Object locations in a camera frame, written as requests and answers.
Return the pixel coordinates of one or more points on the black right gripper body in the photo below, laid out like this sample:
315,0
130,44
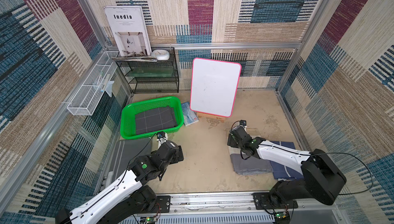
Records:
235,136

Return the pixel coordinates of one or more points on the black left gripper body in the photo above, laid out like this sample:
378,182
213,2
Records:
175,158

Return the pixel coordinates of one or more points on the beige cream pillowcase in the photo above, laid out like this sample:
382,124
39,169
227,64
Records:
233,150

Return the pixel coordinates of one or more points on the dark grid pillowcase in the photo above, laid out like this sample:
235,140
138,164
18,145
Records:
154,120

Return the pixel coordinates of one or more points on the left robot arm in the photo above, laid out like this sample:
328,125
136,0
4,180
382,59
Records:
129,194

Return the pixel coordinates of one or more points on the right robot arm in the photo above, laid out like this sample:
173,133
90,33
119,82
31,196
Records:
322,180

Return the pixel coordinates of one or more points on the grey striped folded pillowcase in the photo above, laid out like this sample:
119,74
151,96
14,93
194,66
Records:
125,152

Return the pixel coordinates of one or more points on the green plastic basket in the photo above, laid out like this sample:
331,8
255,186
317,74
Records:
128,127

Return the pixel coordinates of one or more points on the navy blue folded pillowcase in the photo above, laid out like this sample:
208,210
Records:
281,172

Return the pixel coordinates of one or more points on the wooden whiteboard easel stand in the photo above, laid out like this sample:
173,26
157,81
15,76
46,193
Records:
220,118

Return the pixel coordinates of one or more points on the blue paperback book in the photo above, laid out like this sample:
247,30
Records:
189,115

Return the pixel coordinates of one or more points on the pink framed whiteboard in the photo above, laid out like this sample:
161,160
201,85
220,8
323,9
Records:
214,86

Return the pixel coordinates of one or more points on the magazines on shelf top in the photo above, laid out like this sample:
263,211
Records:
137,59

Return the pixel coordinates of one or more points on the white Inedia poster board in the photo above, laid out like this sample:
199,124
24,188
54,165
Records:
129,30

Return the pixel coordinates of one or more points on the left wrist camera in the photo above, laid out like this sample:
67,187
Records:
162,137

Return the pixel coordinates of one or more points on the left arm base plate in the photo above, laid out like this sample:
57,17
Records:
158,204

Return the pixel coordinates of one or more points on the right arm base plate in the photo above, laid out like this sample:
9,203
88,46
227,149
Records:
262,201

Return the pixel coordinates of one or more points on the white wire wall basket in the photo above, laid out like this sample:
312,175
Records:
97,82

